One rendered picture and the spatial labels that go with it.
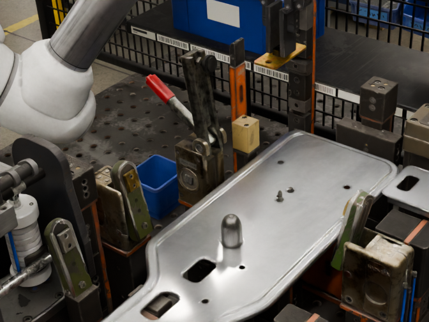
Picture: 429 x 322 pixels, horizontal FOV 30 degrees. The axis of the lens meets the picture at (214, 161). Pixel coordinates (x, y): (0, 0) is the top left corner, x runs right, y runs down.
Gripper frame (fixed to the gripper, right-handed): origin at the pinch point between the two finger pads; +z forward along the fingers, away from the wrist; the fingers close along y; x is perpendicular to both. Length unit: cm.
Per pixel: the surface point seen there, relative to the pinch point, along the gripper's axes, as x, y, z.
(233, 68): 8.5, -15.2, 13.9
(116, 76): 148, -196, 128
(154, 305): -29.0, -1.5, 30.8
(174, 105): -0.9, -20.6, 18.2
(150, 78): -1.0, -25.5, 14.7
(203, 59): -1.3, -13.3, 7.8
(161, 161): 21, -47, 51
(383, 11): 176, -72, 78
